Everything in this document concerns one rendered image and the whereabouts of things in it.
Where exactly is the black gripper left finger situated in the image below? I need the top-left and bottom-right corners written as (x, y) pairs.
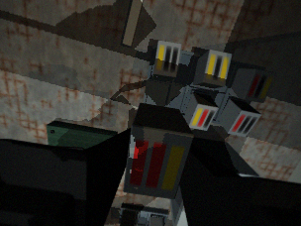
top-left (0, 128), bottom-right (131, 226)

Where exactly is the white rectangular block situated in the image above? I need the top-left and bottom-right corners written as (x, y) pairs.
top-left (123, 0), bottom-right (144, 47)

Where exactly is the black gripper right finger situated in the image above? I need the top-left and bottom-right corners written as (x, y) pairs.
top-left (179, 144), bottom-right (301, 226)

